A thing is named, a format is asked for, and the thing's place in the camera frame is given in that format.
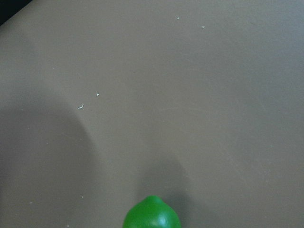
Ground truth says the green lime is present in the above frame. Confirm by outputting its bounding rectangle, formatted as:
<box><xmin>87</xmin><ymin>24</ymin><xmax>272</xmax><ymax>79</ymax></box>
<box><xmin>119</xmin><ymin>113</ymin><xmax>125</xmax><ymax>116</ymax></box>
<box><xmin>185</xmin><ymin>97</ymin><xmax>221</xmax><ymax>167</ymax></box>
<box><xmin>122</xmin><ymin>195</ymin><xmax>181</xmax><ymax>228</ymax></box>

